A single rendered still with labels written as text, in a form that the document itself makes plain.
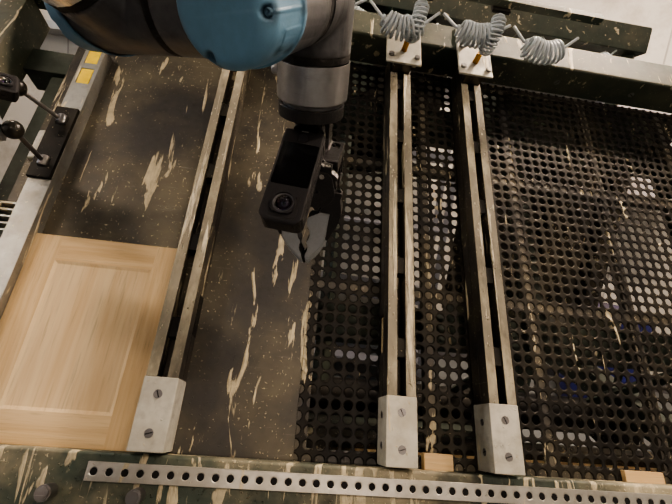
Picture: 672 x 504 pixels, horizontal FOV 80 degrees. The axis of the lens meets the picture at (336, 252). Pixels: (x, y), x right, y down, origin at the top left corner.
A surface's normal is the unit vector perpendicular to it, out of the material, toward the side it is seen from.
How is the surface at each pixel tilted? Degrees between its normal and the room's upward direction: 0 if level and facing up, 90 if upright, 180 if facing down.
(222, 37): 117
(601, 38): 90
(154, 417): 56
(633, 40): 90
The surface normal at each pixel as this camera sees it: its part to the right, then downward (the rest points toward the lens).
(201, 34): -0.34, 0.55
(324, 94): 0.38, 0.59
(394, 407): 0.14, -0.40
